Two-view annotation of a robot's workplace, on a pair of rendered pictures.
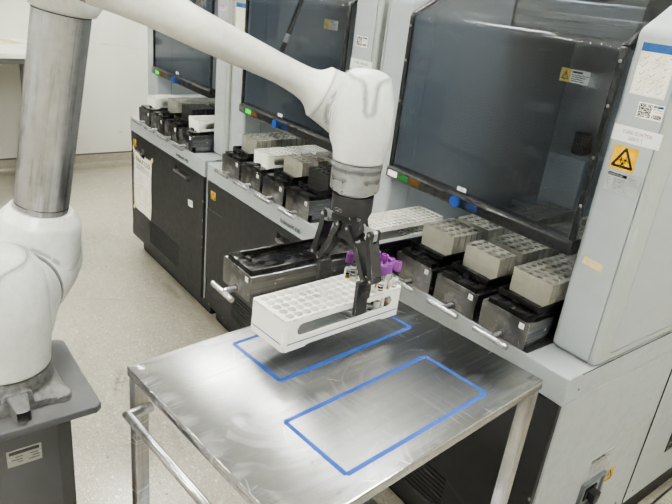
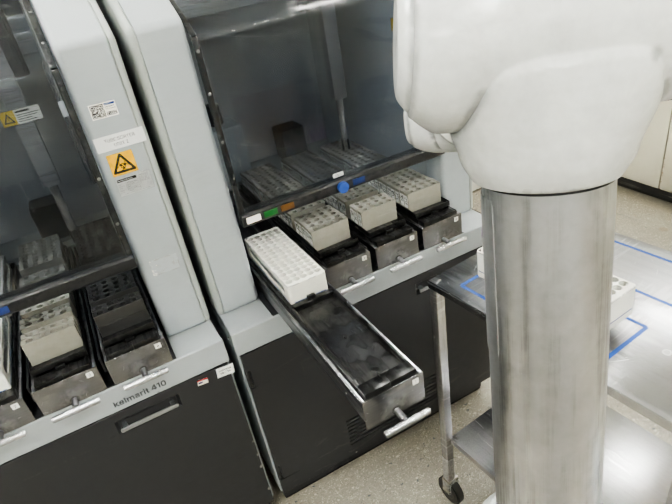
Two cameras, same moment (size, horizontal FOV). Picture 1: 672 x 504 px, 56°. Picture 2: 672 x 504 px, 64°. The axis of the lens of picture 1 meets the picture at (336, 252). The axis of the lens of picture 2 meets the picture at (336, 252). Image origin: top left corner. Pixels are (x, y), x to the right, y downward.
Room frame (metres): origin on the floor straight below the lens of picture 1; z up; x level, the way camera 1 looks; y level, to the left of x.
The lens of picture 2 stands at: (1.22, 0.94, 1.55)
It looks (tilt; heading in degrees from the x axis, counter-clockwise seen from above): 31 degrees down; 286
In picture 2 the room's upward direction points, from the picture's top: 10 degrees counter-clockwise
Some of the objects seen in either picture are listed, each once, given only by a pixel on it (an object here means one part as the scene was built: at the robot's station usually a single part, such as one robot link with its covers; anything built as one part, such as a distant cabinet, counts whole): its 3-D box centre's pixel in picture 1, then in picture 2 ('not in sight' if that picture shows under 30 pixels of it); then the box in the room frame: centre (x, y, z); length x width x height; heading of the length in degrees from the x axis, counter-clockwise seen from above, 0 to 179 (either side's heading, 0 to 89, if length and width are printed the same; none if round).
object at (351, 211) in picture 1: (350, 215); not in sight; (1.08, -0.02, 1.07); 0.08 x 0.07 x 0.09; 45
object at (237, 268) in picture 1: (341, 255); (318, 314); (1.56, -0.02, 0.78); 0.73 x 0.14 x 0.09; 130
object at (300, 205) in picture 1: (371, 192); (117, 294); (2.16, -0.10, 0.78); 0.73 x 0.14 x 0.09; 130
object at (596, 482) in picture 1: (592, 494); not in sight; (1.31, -0.75, 0.29); 0.11 x 0.03 x 0.10; 130
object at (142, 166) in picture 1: (140, 183); not in sight; (2.98, 1.01, 0.43); 0.27 x 0.02 x 0.36; 40
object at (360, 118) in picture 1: (362, 114); not in sight; (1.10, -0.02, 1.25); 0.13 x 0.11 x 0.16; 10
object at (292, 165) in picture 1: (294, 167); (53, 343); (2.12, 0.18, 0.85); 0.12 x 0.02 x 0.06; 40
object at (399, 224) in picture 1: (393, 227); (284, 264); (1.68, -0.15, 0.83); 0.30 x 0.10 x 0.06; 130
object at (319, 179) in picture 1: (320, 179); (121, 316); (2.01, 0.08, 0.85); 0.12 x 0.02 x 0.06; 40
